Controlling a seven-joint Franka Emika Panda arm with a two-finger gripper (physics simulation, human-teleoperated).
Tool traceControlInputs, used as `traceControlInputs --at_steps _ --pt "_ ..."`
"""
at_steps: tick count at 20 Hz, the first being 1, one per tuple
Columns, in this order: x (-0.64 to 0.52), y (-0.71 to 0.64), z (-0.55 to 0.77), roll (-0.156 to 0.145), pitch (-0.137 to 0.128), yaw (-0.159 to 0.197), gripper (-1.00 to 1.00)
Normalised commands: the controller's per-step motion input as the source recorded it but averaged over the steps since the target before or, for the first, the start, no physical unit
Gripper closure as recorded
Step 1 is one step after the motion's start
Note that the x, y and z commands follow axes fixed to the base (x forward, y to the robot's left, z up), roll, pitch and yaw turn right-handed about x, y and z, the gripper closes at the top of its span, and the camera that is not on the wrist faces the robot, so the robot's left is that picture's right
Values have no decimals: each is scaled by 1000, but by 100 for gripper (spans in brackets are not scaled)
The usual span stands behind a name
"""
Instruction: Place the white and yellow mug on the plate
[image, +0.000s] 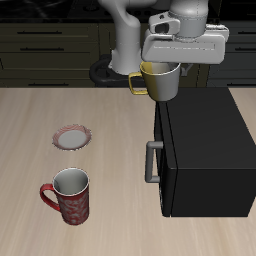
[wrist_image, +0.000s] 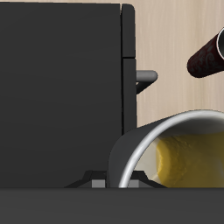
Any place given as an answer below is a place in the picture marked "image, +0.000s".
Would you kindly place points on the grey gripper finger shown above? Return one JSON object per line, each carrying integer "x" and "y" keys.
{"x": 186, "y": 69}

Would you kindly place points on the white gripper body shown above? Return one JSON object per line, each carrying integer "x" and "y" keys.
{"x": 186, "y": 50}

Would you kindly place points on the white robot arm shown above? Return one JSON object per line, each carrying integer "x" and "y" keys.
{"x": 125, "y": 36}

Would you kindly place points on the white and yellow mug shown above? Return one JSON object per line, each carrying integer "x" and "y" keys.
{"x": 161, "y": 85}

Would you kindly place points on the red rimmed white plate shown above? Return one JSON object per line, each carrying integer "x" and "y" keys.
{"x": 71, "y": 138}

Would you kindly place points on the red patterned mug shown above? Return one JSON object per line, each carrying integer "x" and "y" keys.
{"x": 75, "y": 203}

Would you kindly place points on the black microwave oven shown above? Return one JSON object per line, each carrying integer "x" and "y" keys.
{"x": 206, "y": 150}

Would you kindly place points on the dark kitchen cupboards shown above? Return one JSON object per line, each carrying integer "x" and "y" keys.
{"x": 50, "y": 50}

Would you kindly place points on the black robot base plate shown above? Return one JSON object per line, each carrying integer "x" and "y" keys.
{"x": 100, "y": 75}

